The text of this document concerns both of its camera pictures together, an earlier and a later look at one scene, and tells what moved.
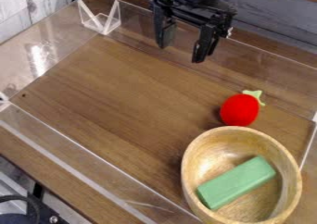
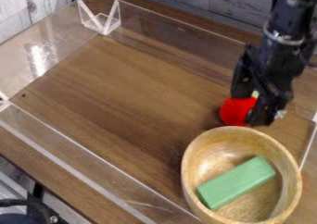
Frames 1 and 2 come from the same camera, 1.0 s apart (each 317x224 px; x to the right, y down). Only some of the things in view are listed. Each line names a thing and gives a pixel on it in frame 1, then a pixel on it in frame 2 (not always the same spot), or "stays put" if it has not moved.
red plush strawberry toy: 241,108 stays put
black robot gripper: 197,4 -> 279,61
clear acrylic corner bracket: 102,23 stays put
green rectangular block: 236,182 stays put
